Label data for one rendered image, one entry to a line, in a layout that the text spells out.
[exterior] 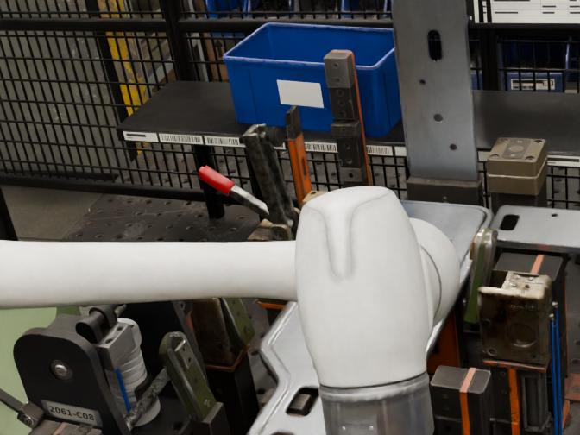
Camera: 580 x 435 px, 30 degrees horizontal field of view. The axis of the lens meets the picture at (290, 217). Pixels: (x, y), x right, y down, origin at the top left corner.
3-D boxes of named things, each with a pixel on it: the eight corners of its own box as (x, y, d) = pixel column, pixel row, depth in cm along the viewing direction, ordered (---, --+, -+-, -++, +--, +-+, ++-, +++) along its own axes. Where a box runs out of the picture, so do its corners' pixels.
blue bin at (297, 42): (383, 138, 183) (375, 67, 176) (233, 122, 198) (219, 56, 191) (422, 97, 195) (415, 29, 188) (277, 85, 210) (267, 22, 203)
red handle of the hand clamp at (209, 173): (287, 230, 154) (195, 171, 156) (282, 240, 156) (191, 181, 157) (299, 215, 158) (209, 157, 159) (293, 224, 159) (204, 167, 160)
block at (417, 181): (489, 339, 185) (477, 186, 170) (422, 330, 190) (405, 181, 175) (494, 329, 187) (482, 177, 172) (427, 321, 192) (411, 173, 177)
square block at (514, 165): (545, 352, 180) (536, 161, 162) (497, 346, 183) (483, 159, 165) (555, 324, 186) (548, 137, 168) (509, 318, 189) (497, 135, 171)
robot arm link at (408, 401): (299, 391, 87) (308, 463, 87) (403, 388, 83) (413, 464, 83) (345, 366, 95) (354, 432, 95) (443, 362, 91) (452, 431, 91)
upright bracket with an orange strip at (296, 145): (336, 381, 182) (290, 113, 157) (328, 380, 182) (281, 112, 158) (342, 370, 184) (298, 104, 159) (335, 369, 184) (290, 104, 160)
